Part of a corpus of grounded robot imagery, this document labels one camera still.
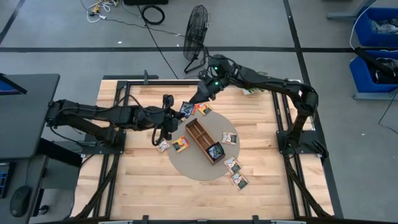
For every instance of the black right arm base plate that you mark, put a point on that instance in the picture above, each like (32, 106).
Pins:
(283, 146)

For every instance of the computer monitor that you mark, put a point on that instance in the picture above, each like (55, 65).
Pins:
(6, 90)

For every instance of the dark blue tea packet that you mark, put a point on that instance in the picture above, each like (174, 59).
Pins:
(215, 151)
(186, 109)

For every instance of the black table clamp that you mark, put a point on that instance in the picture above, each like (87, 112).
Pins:
(255, 219)
(145, 219)

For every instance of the dark grey desk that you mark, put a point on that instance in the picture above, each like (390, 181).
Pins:
(31, 174)

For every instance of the black computer mouse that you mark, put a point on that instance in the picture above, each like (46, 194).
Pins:
(20, 202)

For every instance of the black flat rear bar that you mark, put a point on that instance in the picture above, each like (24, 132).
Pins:
(124, 77)

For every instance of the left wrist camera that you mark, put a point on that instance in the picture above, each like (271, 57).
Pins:
(168, 101)

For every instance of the green plant in white pot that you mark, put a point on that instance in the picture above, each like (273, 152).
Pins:
(247, 91)

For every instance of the black floor fan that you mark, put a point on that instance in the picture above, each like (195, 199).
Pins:
(196, 31)

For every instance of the black keyboard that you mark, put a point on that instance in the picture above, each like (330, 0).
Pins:
(3, 180)

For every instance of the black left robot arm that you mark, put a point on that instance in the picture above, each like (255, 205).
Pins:
(93, 112)

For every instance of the black and white bundle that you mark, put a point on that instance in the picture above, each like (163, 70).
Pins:
(387, 74)

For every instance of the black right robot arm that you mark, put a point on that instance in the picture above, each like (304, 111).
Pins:
(280, 87)

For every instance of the black desk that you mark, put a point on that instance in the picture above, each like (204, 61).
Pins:
(25, 124)

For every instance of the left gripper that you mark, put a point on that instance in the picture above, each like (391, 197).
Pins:
(169, 124)

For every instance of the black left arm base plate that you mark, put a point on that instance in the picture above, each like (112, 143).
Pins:
(93, 149)

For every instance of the crumpled plastic bag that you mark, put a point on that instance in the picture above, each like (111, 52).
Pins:
(385, 26)

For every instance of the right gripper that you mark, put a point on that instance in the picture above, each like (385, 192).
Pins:
(213, 89)

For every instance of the black equipment case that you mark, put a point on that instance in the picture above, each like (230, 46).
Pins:
(146, 2)

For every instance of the silver bracket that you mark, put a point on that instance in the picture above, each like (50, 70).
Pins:
(287, 222)

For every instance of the black metal table frame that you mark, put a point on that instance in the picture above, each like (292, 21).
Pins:
(161, 83)

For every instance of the wooden tea organizer box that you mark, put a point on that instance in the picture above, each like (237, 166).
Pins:
(199, 133)

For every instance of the grey desk foot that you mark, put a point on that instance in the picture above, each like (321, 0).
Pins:
(342, 15)

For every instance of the beige peach tea packet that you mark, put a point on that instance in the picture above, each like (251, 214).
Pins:
(229, 138)
(238, 180)
(163, 145)
(232, 164)

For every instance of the blue storage bin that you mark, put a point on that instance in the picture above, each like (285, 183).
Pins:
(360, 77)
(363, 31)

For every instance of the round grey mat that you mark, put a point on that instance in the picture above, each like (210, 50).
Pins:
(199, 168)

